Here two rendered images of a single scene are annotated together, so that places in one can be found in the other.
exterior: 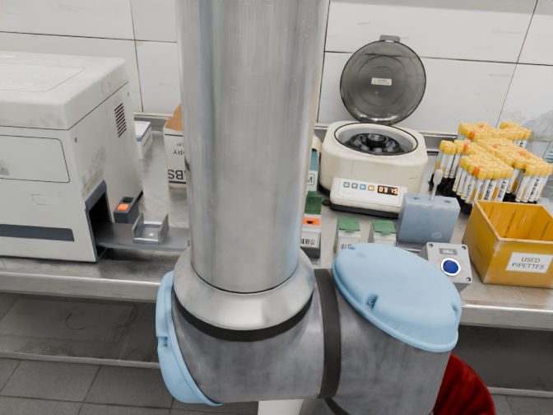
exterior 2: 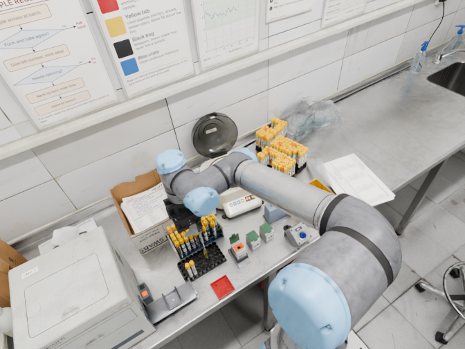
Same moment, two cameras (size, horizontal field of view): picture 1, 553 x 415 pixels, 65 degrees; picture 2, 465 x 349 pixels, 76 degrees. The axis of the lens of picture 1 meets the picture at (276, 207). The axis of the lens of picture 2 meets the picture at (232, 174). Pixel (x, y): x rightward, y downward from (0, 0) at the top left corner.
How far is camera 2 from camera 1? 0.61 m
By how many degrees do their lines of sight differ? 26
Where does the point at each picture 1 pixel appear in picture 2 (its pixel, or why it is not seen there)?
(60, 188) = (133, 321)
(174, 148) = (139, 240)
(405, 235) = (272, 221)
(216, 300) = not seen: outside the picture
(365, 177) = (237, 197)
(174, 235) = (183, 292)
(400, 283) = not seen: hidden behind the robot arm
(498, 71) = (261, 96)
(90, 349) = not seen: hidden behind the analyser
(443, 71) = (236, 109)
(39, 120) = (116, 309)
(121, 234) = (158, 309)
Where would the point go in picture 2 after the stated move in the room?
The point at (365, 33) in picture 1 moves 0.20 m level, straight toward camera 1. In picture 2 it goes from (192, 110) to (207, 136)
